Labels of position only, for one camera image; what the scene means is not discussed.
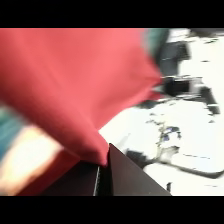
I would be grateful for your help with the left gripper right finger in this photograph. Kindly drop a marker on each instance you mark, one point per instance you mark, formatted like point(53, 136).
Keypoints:
point(128, 178)

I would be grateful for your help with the red T-shirt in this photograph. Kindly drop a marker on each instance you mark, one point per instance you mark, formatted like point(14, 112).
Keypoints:
point(73, 76)

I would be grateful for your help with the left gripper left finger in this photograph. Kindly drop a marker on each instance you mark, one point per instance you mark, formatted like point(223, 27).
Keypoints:
point(78, 181)

